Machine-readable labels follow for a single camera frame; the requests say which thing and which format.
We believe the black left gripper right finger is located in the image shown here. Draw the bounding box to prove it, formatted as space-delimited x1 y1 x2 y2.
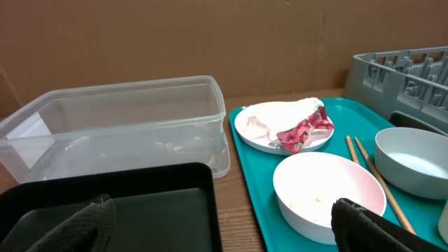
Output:
331 198 447 252

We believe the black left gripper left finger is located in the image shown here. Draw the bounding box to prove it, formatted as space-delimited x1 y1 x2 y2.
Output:
0 193 117 252

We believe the pink bowl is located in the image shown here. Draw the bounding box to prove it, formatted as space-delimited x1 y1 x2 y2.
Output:
273 152 387 245

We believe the white cup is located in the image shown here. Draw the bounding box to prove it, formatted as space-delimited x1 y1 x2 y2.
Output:
437 202 448 244

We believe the grey bowl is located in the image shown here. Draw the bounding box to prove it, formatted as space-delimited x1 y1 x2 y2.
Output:
374 127 447 200

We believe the red strawberry wrapper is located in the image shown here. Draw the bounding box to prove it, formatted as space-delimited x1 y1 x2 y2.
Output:
269 106 335 154

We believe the white napkin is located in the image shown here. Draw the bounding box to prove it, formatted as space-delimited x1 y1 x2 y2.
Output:
243 97 324 141

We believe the wooden chopstick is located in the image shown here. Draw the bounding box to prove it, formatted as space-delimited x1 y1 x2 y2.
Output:
354 137 416 235
346 135 359 165

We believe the black tray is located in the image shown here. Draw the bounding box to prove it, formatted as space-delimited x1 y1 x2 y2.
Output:
1 163 223 252

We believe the teal serving tray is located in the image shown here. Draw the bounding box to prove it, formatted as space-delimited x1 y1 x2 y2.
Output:
233 98 447 252

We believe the clear plastic bin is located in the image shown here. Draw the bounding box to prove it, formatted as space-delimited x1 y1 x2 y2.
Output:
1 76 230 183

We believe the pink plate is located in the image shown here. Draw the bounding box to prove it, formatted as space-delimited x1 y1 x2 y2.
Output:
231 101 312 155

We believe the grey dish rack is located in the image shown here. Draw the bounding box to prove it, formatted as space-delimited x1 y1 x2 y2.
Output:
343 46 447 132

